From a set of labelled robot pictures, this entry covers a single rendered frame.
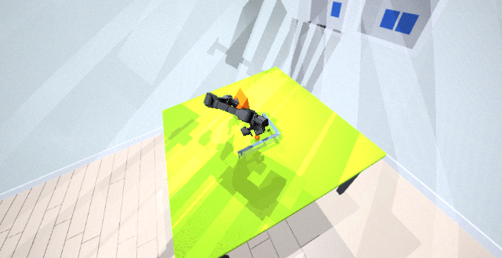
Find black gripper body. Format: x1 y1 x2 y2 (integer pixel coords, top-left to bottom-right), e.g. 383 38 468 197
241 122 257 136

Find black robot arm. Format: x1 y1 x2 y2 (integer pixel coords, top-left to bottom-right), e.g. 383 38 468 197
203 92 268 136

